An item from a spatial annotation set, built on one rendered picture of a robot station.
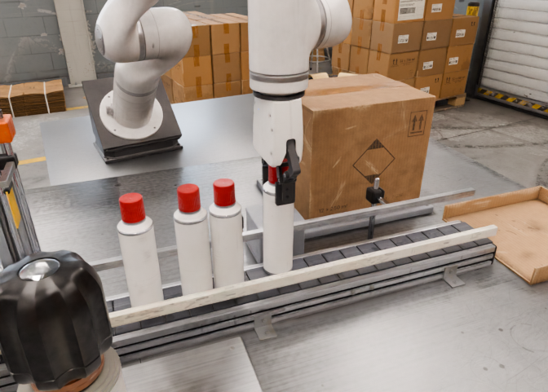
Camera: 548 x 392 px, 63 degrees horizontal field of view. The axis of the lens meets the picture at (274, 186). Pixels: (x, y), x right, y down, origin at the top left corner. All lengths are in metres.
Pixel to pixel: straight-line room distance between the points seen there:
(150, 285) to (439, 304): 0.51
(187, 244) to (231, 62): 3.53
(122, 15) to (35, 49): 5.00
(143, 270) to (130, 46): 0.61
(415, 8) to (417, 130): 3.29
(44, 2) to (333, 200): 5.31
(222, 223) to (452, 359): 0.42
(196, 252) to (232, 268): 0.07
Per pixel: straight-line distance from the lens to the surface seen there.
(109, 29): 1.14
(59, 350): 0.39
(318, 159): 0.95
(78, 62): 6.10
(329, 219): 0.84
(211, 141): 1.57
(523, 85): 5.22
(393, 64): 4.27
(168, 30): 1.18
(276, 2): 0.60
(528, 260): 1.08
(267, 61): 0.62
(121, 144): 1.45
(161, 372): 0.69
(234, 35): 4.14
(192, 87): 4.07
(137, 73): 1.28
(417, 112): 1.05
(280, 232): 0.74
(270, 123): 0.64
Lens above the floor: 1.39
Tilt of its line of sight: 27 degrees down
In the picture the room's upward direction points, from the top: straight up
